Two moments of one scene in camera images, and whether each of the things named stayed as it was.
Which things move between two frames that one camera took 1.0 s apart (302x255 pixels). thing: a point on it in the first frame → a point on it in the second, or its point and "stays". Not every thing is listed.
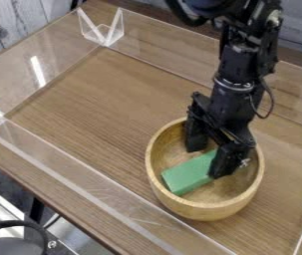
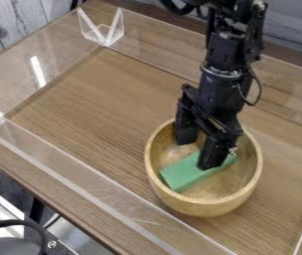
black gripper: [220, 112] → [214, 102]
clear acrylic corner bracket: [101, 34] stays
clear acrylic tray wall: [75, 98] stays
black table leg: [36, 210] stays
